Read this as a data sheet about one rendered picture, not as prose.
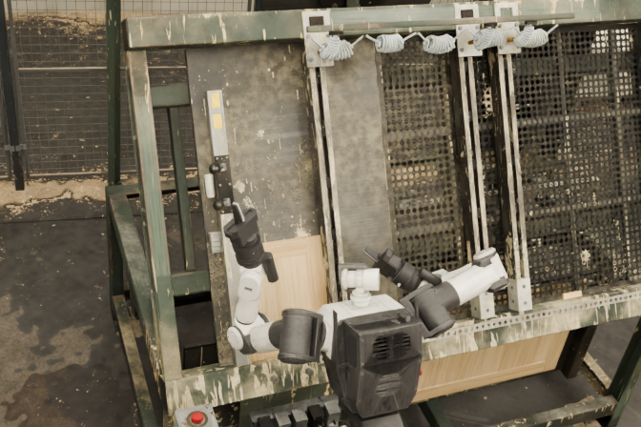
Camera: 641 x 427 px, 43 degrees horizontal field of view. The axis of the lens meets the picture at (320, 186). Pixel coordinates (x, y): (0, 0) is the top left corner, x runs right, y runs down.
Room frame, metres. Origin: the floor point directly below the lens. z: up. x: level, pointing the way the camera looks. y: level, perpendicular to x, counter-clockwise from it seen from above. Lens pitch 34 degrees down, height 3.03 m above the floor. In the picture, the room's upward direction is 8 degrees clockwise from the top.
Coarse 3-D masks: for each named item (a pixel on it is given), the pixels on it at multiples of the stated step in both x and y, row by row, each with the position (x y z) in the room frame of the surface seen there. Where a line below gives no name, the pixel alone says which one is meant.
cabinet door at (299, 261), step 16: (288, 240) 2.29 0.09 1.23; (304, 240) 2.31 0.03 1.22; (320, 240) 2.33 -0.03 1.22; (288, 256) 2.26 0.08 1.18; (304, 256) 2.28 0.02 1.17; (320, 256) 2.30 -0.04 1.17; (288, 272) 2.23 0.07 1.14; (304, 272) 2.25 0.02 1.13; (320, 272) 2.27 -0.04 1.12; (272, 288) 2.18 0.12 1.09; (288, 288) 2.20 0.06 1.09; (304, 288) 2.22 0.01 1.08; (320, 288) 2.24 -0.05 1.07; (272, 304) 2.15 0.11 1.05; (288, 304) 2.17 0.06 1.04; (304, 304) 2.19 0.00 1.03; (320, 304) 2.21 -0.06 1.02; (272, 320) 2.12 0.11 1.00; (272, 352) 2.06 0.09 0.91
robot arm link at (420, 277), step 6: (420, 270) 2.20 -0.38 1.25; (426, 270) 2.19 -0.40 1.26; (414, 276) 2.17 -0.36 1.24; (420, 276) 2.18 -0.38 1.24; (426, 276) 2.17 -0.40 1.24; (432, 276) 2.18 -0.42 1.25; (408, 282) 2.16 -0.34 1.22; (414, 282) 2.16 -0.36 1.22; (420, 282) 2.17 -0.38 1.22; (426, 282) 2.18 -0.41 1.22; (432, 282) 2.17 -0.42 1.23; (438, 282) 2.17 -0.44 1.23; (402, 288) 2.17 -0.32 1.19; (408, 288) 2.15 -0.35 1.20; (414, 288) 2.16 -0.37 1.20
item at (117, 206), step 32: (416, 160) 3.67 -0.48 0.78; (128, 192) 3.05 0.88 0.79; (128, 224) 2.81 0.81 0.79; (128, 256) 2.60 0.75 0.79; (608, 256) 3.05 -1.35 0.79; (128, 288) 3.07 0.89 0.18; (128, 320) 2.84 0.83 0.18; (640, 320) 2.80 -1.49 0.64; (128, 352) 2.64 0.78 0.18; (192, 352) 2.10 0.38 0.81; (576, 352) 2.83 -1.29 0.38; (640, 352) 2.80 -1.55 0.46; (608, 384) 2.84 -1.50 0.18; (224, 416) 2.16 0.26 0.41; (544, 416) 2.59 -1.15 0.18; (576, 416) 2.63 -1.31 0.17; (608, 416) 2.80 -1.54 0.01
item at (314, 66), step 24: (312, 48) 2.60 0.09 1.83; (336, 48) 2.51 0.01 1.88; (312, 72) 2.59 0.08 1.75; (312, 96) 2.54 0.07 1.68; (312, 120) 2.52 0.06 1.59; (312, 144) 2.50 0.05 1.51; (336, 192) 2.40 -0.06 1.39; (336, 216) 2.35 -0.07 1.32; (336, 240) 2.31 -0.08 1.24; (336, 264) 2.28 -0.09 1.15; (336, 288) 2.22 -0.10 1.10
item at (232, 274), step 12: (216, 132) 2.37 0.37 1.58; (216, 144) 2.35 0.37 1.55; (216, 180) 2.30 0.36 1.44; (216, 192) 2.29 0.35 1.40; (228, 216) 2.24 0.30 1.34; (228, 240) 2.19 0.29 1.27; (228, 252) 2.17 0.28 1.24; (228, 264) 2.15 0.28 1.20; (228, 276) 2.13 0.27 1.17; (240, 276) 2.14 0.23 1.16; (228, 288) 2.11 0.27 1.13; (228, 300) 2.10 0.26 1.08; (228, 312) 2.09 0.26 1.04; (240, 360) 1.99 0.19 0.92
